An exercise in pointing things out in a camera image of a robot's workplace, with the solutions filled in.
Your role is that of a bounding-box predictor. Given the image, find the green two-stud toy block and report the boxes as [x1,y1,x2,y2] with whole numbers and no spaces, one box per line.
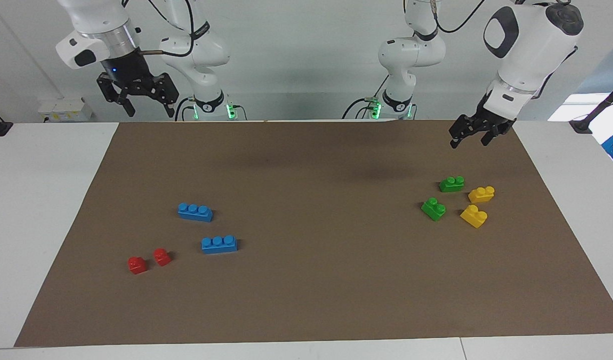
[438,175,466,194]
[420,197,447,222]

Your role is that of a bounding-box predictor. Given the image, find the blue three-stud toy block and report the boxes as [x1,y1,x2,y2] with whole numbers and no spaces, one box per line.
[201,235,239,255]
[177,202,214,223]

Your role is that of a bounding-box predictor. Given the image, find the yellow two-stud toy block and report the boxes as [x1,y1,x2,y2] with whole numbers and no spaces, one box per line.
[468,186,496,204]
[459,204,489,229]

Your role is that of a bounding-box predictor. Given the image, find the brown table mat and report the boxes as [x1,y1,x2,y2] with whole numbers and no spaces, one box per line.
[14,119,613,348]

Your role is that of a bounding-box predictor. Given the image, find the black base cable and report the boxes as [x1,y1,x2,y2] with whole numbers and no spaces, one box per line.
[174,97,193,122]
[342,75,390,120]

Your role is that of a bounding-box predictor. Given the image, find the white wall socket box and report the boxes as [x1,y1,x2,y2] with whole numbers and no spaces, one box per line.
[38,97,94,123]

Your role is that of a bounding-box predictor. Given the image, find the black camera stand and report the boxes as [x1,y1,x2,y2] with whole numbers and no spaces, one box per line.
[569,79,613,135]

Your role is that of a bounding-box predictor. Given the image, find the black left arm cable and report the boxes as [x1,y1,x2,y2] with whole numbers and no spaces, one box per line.
[429,0,487,34]

